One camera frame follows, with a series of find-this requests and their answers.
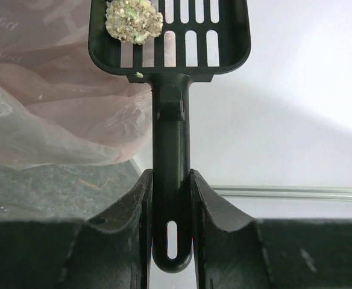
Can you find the clumped litter lumps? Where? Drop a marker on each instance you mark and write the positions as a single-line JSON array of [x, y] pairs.
[[133, 21]]

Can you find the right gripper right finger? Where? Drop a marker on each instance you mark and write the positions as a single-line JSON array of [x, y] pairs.
[[226, 246]]

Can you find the pink plastic bin liner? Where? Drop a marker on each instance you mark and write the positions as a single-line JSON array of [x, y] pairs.
[[56, 106]]

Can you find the black slotted litter scoop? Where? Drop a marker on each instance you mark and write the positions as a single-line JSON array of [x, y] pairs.
[[214, 40]]

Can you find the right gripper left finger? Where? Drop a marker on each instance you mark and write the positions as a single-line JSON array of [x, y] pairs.
[[113, 248]]

